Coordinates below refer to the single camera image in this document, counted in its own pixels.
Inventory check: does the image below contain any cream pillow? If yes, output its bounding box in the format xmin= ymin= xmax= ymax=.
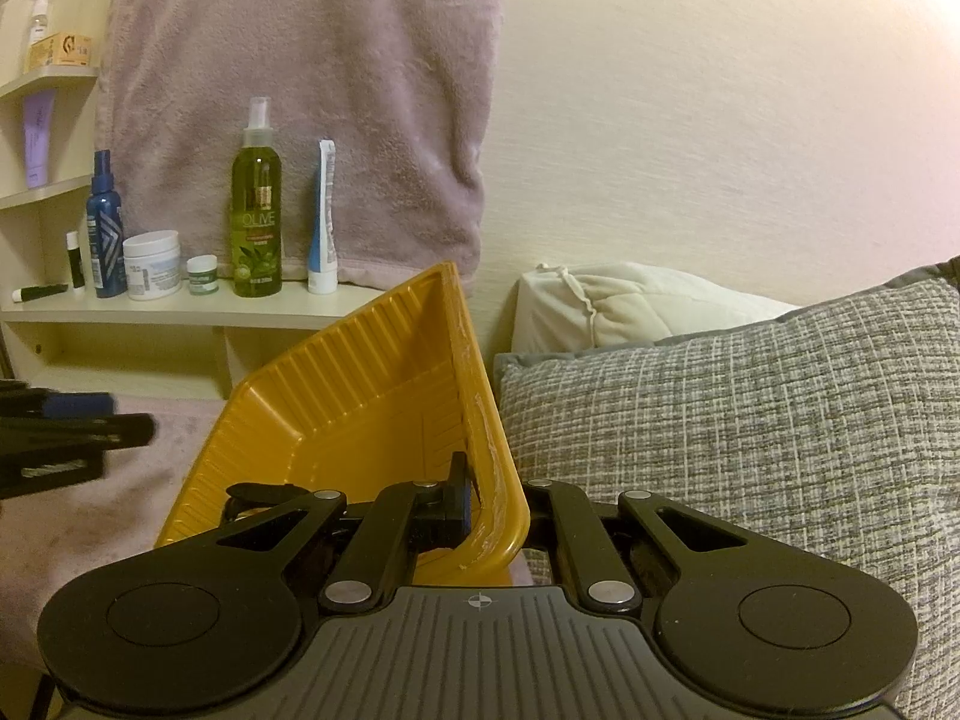
xmin=512 ymin=262 xmax=800 ymax=354

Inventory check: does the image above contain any cream corner shelf unit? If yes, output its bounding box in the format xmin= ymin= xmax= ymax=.
xmin=0 ymin=0 xmax=410 ymax=404

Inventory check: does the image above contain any pink fuzzy blanket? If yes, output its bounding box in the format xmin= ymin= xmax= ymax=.
xmin=0 ymin=390 xmax=235 ymax=665

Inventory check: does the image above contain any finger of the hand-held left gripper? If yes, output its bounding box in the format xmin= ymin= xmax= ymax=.
xmin=0 ymin=412 xmax=158 ymax=460
xmin=0 ymin=388 xmax=115 ymax=422

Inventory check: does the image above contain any blue and white tube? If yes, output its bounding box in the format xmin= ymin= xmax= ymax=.
xmin=307 ymin=138 xmax=339 ymax=296

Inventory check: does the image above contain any white cream jar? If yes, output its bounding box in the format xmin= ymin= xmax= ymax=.
xmin=122 ymin=229 xmax=183 ymax=302

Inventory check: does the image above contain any pink hanging towel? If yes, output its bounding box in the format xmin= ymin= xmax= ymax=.
xmin=92 ymin=0 xmax=505 ymax=290

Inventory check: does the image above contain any blue spray bottle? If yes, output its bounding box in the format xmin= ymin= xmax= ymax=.
xmin=84 ymin=149 xmax=127 ymax=299

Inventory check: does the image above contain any purple tube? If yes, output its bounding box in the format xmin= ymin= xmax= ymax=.
xmin=22 ymin=88 xmax=58 ymax=191

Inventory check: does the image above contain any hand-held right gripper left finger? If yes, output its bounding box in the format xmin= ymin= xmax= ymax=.
xmin=216 ymin=452 xmax=482 ymax=614

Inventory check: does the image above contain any yellow cardboard box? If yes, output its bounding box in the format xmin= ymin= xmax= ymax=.
xmin=28 ymin=33 xmax=95 ymax=71

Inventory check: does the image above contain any yellow plastic tray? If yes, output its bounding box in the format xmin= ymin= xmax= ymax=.
xmin=154 ymin=261 xmax=533 ymax=588

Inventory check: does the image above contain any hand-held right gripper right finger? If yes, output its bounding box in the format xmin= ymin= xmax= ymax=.
xmin=521 ymin=478 xmax=752 ymax=611

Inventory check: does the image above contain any small green jar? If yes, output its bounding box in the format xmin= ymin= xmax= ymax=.
xmin=185 ymin=255 xmax=220 ymax=296

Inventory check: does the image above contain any grey checked pillow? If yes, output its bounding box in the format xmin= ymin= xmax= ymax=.
xmin=491 ymin=255 xmax=960 ymax=720

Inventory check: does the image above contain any green spray bottle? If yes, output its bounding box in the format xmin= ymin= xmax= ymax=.
xmin=229 ymin=96 xmax=285 ymax=298

